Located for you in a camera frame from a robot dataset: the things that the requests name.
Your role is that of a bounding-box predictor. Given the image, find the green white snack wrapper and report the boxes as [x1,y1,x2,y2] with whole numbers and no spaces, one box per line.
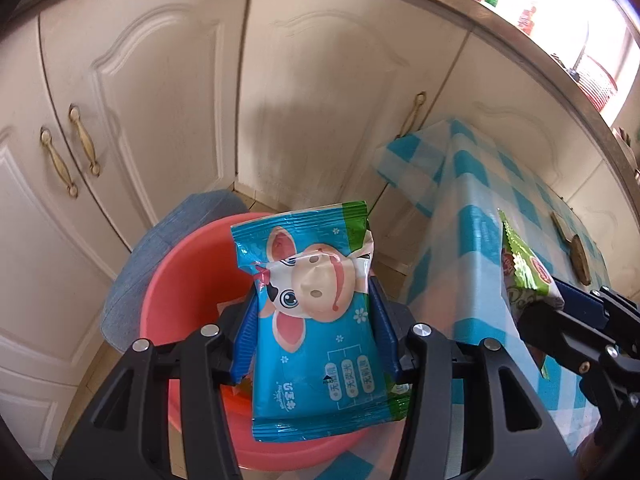
[497,207,566,380]

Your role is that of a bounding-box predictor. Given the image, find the blue cow snack packet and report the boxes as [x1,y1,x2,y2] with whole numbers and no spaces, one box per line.
[231,200,410,443]

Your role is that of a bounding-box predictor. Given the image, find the silver foil pouch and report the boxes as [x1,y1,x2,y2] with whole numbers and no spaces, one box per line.
[550,211,573,244]

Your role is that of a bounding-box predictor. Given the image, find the red plastic basin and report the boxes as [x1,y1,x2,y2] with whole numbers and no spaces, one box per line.
[140,212,367,479]

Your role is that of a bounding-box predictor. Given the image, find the blue denim stool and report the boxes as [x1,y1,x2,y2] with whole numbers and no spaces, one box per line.
[100,190,248,353]

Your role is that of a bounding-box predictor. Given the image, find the blue checkered tablecloth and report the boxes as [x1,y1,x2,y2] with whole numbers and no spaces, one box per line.
[311,117,614,480]

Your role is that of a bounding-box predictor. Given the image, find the red plastic basket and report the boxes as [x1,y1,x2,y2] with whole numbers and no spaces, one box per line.
[575,54,618,112]

